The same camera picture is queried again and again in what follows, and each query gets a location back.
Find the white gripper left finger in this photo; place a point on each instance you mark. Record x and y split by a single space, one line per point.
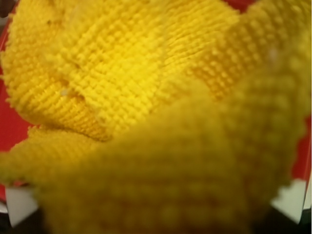
20 204

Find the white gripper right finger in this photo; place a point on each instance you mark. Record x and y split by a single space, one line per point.
290 200

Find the yellow microfiber cloth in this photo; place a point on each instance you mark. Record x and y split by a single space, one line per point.
156 116

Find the red plastic tray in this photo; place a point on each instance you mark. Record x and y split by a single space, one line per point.
13 128

